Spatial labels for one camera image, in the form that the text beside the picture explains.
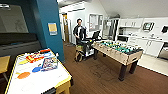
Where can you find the green foosball table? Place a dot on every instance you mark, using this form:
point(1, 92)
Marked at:
point(116, 53)

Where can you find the brown backpack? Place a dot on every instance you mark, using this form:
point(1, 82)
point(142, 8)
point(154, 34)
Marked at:
point(79, 57)

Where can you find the flat blue round disc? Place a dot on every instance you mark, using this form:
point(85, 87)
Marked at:
point(36, 69)

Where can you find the black built-in microwave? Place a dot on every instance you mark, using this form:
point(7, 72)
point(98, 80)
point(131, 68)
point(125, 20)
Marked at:
point(122, 38)

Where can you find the grey display board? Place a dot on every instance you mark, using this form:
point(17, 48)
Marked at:
point(95, 22)

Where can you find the white bowl blue rim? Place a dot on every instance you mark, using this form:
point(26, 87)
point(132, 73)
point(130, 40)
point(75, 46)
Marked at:
point(47, 54)

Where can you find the interior glass window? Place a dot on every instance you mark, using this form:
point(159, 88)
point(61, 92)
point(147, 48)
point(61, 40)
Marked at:
point(13, 20)

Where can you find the white wall cabinet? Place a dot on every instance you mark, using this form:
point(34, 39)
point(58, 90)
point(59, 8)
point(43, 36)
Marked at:
point(131, 23)

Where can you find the stainless steel refrigerator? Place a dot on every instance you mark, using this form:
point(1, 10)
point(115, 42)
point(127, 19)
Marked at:
point(110, 29)

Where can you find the blue colourful game box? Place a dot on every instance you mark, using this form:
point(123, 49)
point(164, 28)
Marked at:
point(49, 64)

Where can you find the dark grey sofa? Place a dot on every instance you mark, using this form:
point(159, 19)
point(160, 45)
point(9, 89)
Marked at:
point(16, 45)

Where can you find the person in dark shirt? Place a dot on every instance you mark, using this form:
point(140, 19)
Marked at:
point(79, 31)

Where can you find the small yellow plastic item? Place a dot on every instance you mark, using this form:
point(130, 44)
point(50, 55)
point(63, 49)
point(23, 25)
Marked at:
point(23, 62)

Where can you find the cardboard box green contents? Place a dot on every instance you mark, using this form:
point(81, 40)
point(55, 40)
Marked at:
point(80, 48)

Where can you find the orange plastic item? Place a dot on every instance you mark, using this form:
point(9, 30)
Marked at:
point(45, 51)

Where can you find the white hallway door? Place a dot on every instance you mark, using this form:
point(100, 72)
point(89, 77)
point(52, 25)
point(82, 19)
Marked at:
point(69, 31)

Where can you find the white table with toys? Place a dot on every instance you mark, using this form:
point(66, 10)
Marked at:
point(36, 83)

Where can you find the brown wooden door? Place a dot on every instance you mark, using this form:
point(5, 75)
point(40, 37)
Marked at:
point(64, 28)

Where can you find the white base cabinet unit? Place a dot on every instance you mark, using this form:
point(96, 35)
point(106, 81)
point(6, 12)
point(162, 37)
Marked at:
point(146, 46)

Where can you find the yellow wall poster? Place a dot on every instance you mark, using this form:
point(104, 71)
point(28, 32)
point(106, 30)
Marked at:
point(52, 28)

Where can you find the steel paper towel dispenser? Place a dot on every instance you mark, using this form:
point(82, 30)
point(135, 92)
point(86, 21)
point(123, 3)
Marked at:
point(148, 26)

